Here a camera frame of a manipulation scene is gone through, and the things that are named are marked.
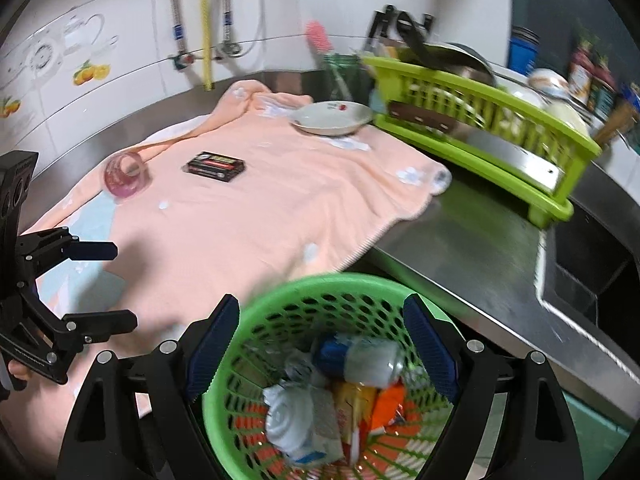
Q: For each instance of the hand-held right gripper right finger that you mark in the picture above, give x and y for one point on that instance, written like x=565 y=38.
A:
x=432 y=347

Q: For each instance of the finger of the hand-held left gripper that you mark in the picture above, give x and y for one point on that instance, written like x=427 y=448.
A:
x=95 y=251
x=105 y=322

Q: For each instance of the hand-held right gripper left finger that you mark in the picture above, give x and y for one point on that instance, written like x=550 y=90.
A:
x=212 y=345

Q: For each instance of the white blue milk carton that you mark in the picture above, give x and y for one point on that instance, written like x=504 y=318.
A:
x=370 y=360

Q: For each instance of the orange plastic wrapper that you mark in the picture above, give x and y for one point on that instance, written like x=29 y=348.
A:
x=389 y=402

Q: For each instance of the red yellow snack bag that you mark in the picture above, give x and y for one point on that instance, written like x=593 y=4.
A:
x=352 y=405

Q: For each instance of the white paper cup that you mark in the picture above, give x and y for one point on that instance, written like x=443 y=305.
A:
x=287 y=415

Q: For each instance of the green plastic basket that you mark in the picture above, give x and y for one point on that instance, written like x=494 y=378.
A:
x=300 y=290

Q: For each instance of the person's left hand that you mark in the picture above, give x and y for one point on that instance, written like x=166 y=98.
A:
x=21 y=371

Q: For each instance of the clear plastic cup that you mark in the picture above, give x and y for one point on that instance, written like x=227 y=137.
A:
x=125 y=185

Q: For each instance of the black small box red label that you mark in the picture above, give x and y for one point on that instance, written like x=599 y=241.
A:
x=215 y=166

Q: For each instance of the pink towel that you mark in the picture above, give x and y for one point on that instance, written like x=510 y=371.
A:
x=275 y=210

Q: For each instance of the steel sink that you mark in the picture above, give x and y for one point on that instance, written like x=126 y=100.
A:
x=585 y=270

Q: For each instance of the metal water valve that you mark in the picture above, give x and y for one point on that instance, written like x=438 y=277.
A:
x=182 y=59
x=227 y=50

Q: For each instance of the green plastic dish rack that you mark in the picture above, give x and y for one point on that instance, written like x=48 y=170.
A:
x=500 y=110

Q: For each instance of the white plate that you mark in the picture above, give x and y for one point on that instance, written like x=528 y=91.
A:
x=330 y=117

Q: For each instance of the white bowl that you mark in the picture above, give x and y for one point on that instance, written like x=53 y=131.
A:
x=547 y=85

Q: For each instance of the white thin tube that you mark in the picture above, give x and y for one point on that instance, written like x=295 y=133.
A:
x=261 y=15

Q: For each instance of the green glass jar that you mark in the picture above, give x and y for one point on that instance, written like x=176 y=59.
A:
x=345 y=72

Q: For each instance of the pink brush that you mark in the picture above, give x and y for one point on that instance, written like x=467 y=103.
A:
x=319 y=37

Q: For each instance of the dark sauce bottle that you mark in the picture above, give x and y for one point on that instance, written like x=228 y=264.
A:
x=582 y=75

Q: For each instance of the blue lidded jar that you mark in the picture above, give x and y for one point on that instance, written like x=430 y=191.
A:
x=525 y=50

